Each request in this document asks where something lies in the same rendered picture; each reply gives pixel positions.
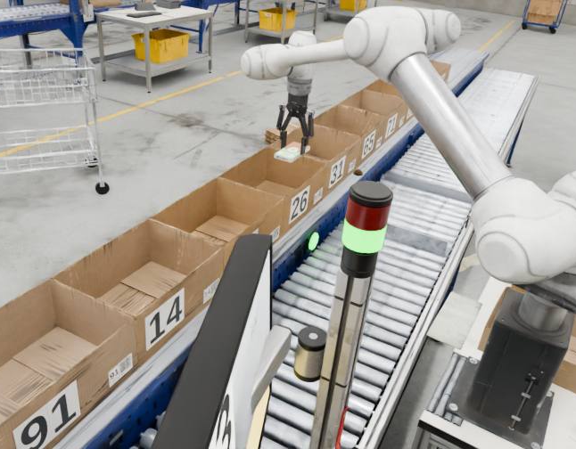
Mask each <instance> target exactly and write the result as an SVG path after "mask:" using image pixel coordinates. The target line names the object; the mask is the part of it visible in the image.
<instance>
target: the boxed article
mask: <svg viewBox="0 0 576 449"><path fill-rule="evenodd" d="M300 146H301V143H296V142H292V143H290V144H289V145H287V146H286V147H284V148H283V149H282V150H280V151H278V152H277V153H275V155H274V158H275V159H280V160H284V161H287V162H290V163H292V162H294V161H295V160H296V159H297V158H299V157H300V156H302V155H300Z"/></svg>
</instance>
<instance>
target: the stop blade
mask: <svg viewBox="0 0 576 449"><path fill-rule="evenodd" d="M384 238H387V239H390V240H393V241H397V242H400V243H404V244H407V245H409V246H412V247H415V248H418V249H422V250H425V251H428V252H431V253H434V254H437V255H440V256H443V257H444V256H445V252H446V249H447V246H448V241H444V240H441V239H437V238H434V237H432V236H429V235H426V234H422V233H418V232H415V231H412V230H408V229H406V228H403V227H400V226H396V225H394V224H389V223H387V226H386V231H385V235H384Z"/></svg>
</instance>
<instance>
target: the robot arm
mask: <svg viewBox="0 0 576 449"><path fill-rule="evenodd" d="M460 31H461V26H460V21H459V19H458V17H457V16H456V15H455V14H454V13H453V12H449V11H445V10H441V9H438V10H430V9H423V8H414V7H404V6H380V7H374V8H370V9H367V10H365V11H363V12H361V13H359V14H357V15H356V16H355V17H354V19H352V20H351V21H350V22H349V23H348V25H347V26H346V28H345V30H344V33H343V39H341V40H336V41H331V42H326V43H321V44H317V41H316V37H315V36H314V35H313V34H312V33H310V32H307V31H295V32H293V34H292V36H291V37H290V39H289V43H288V45H280V44H276V45H261V46H256V47H252V48H251V49H249V50H247V51H246V52H245V53H244V54H243V56H242V59H241V67H242V71H243V73H244V74H245V75H246V77H248V78H252V79H256V80H271V79H278V78H282V77H287V87H286V90H287V92H288V100H287V101H288V103H287V104H284V103H283V104H281V105H279V110H280V111H279V116H278V120H277V124H276V129H277V130H279V131H280V140H282V141H281V150H282V149H283V148H284V147H286V139H287V131H286V128H287V126H288V124H289V123H290V121H291V119H292V118H298V119H299V122H300V126H301V129H302V133H303V137H302V138H301V146H300V155H303V154H304V153H305V150H306V146H308V144H309V138H311V137H313V136H314V114H315V112H314V111H310V110H308V99H309V94H310V92H311V86H312V78H313V74H314V71H315V68H316V64H317V63H318V62H326V61H339V60H347V59H352V60H353V61H354V62H355V63H356V64H358V65H361V66H364V67H365V68H366V69H368V70H370V71H371V72H372V73H374V74H375V75H376V76H377V77H378V78H380V79H381V80H382V81H383V82H385V83H388V84H390V85H393V86H394V87H395V89H396V90H397V91H398V93H399V95H400V96H401V98H402V99H403V101H404V102H405V104H406V105H407V106H408V108H409V109H410V110H411V112H412V113H413V115H414V116H415V118H416V119H417V121H418V122H419V124H420V125H421V127H422V128H423V130H424V131H425V133H426V134H427V135H428V136H429V138H430V139H431V141H432V143H433V144H434V145H435V147H436V148H437V150H438V151H439V153H440V155H441V156H442V157H443V158H444V159H445V161H446V162H447V164H448V166H449V167H450V169H451V170H452V171H453V173H454V174H455V176H456V177H457V179H458V181H459V182H460V183H461V184H462V185H463V187H464V188H465V190H466V192H467V193H468V195H469V196H470V197H471V199H472V200H473V202H474V204H473V208H472V214H471V220H472V223H473V227H474V230H475V233H476V238H475V249H476V254H477V257H478V260H479V262H480V264H481V266H482V268H483V269H484V270H485V271H486V272H487V273H488V274H489V275H490V276H491V277H493V278H494V279H496V280H498V281H501V282H505V283H511V284H531V283H532V284H535V285H537V286H539V287H540V288H542V289H545V290H548V291H550V292H552V293H554V294H556V295H558V296H560V297H562V298H565V299H567V300H569V301H571V302H572V303H573V304H574V305H576V171H575V172H571V173H569V174H568V175H566V176H564V177H563V178H562V179H560V180H559V181H558V182H557V183H555V185H554V187H553V189H552V191H551V192H549V193H548V194H545V193H544V192H543V191H541V190H540V188H539V187H538V186H537V185H536V184H535V183H533V182H532V181H529V180H525V179H522V178H514V176H513V175H512V173H511V172H510V171H509V169H508V168H507V167H506V165H505V163H504V162H503V161H502V159H501V158H500V157H499V156H498V154H497V153H496V152H495V150H494V149H493V148H492V146H491V145H490V143H489V142H488V140H487V139H486V138H485V136H484V135H483V134H482V132H481V131H480V129H479V128H478V127H477V126H476V125H475V123H474V122H473V120H472V119H471V117H470V116H469V115H468V113H467V112H466V111H465V109H464V108H463V106H462V105H461V103H460V102H459V101H458V99H457V98H456V97H455V96H454V95H453V93H452V92H451V90H450V89H449V88H448V86H447V85H446V83H445V82H444V80H443V79H442V78H441V76H440V75H439V73H438V72H437V71H436V69H435V68H434V67H433V66H432V64H431V63H430V62H429V60H428V59H427V55H430V54H433V53H439V52H442V51H444V50H446V49H447V48H449V47H450V46H452V45H453V44H454V43H455V42H456V41H457V39H458V37H459V35H460ZM286 109H287V110H288V112H289V113H288V115H287V117H286V119H285V121H284V123H283V120H284V113H285V110H286ZM306 113H307V114H308V126H307V123H306V117H305V114H306ZM282 124H283V125H282ZM308 128H309V130H308Z"/></svg>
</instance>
